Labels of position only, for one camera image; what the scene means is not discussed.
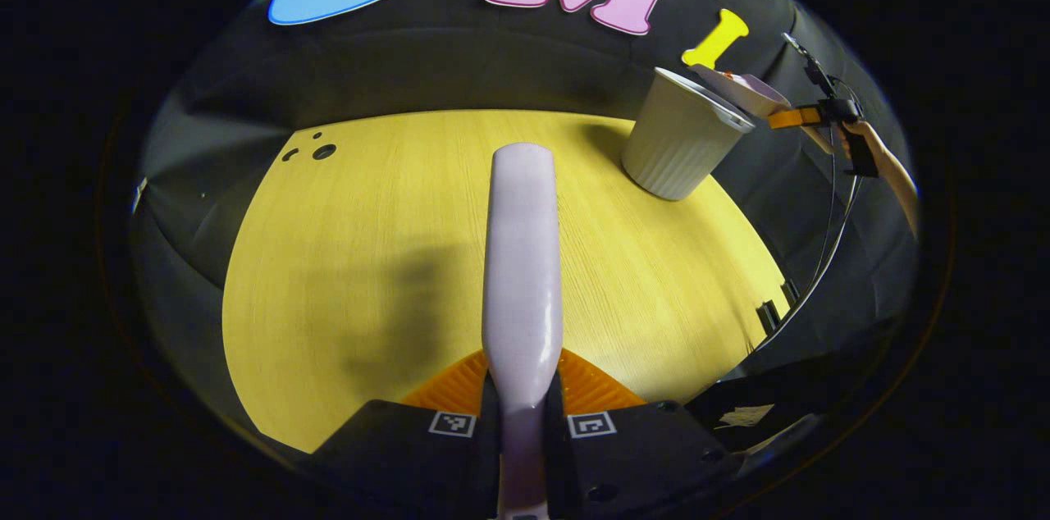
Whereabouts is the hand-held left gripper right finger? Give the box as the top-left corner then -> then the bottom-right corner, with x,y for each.
543,348 -> 743,520

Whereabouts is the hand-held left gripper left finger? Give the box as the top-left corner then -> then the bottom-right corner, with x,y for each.
312,349 -> 503,520

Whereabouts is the lilac plastic dustpan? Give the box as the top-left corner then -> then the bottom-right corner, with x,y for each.
689,63 -> 792,121

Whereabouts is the white ribbed garbage bin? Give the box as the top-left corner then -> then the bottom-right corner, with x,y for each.
621,66 -> 757,202

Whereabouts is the wooden desktop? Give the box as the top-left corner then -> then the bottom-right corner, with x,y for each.
221,108 -> 790,455

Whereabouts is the black backdrop cloth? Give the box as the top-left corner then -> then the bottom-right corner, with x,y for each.
127,0 -> 920,455

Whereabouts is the black cable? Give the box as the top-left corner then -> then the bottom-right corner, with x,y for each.
751,32 -> 866,353

